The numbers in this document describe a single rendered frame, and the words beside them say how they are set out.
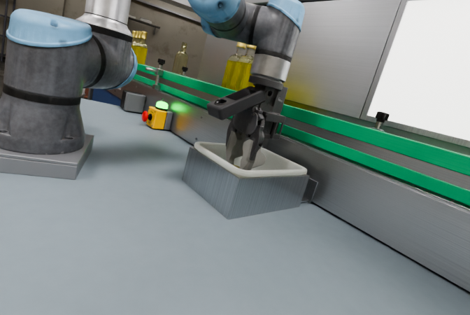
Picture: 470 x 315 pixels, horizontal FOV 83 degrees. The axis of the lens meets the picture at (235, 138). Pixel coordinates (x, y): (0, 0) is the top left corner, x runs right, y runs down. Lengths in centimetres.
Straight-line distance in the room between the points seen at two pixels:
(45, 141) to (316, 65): 77
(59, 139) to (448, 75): 83
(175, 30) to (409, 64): 970
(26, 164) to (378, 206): 65
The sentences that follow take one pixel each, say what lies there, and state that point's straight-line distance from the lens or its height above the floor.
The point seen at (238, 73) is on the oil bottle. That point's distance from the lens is 96.
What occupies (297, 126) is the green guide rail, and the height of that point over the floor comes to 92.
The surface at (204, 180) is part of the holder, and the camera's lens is 54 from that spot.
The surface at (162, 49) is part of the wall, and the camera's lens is 1018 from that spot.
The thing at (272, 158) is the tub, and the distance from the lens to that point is 68.
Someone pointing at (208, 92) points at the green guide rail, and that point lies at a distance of 89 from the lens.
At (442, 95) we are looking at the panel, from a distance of 80.
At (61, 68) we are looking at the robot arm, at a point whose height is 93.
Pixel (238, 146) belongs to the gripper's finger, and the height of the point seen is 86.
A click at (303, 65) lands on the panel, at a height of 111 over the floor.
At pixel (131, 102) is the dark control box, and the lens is 126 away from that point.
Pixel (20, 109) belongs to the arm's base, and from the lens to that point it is 56.
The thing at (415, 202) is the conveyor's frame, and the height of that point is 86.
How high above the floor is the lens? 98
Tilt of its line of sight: 11 degrees down
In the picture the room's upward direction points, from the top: 15 degrees clockwise
